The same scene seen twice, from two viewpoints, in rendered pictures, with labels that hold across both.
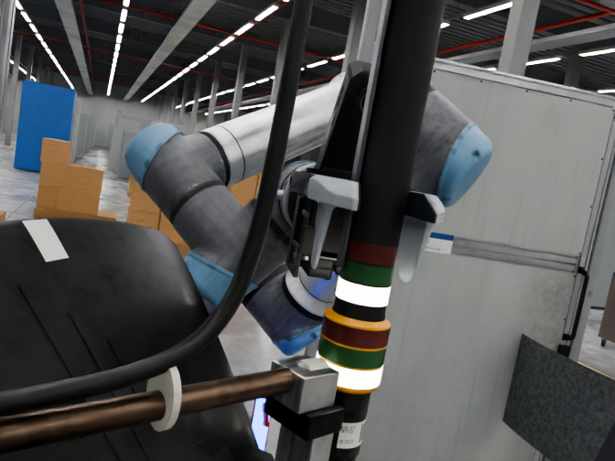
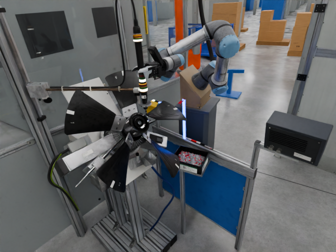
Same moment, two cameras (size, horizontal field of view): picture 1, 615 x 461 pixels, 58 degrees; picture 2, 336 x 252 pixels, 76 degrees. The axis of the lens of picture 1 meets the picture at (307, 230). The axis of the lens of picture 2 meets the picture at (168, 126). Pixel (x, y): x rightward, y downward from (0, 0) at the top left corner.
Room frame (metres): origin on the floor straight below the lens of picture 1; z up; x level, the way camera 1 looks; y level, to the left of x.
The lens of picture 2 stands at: (-0.22, -1.01, 1.78)
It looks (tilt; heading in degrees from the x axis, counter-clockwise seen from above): 30 degrees down; 54
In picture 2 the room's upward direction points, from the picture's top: 3 degrees counter-clockwise
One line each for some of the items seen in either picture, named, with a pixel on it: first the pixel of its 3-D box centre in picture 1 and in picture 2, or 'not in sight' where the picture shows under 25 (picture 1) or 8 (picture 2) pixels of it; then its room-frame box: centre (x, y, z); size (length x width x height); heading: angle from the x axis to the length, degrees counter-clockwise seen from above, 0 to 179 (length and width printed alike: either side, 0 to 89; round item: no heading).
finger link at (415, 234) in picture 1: (411, 238); (145, 73); (0.36, -0.07, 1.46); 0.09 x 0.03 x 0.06; 20
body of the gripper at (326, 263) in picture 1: (335, 219); (156, 68); (0.45, -0.02, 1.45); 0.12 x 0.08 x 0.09; 10
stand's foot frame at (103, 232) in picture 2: not in sight; (133, 234); (0.18, 0.13, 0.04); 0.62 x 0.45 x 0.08; 100
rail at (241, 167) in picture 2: not in sight; (196, 147); (0.72, -0.08, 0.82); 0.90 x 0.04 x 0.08; 100
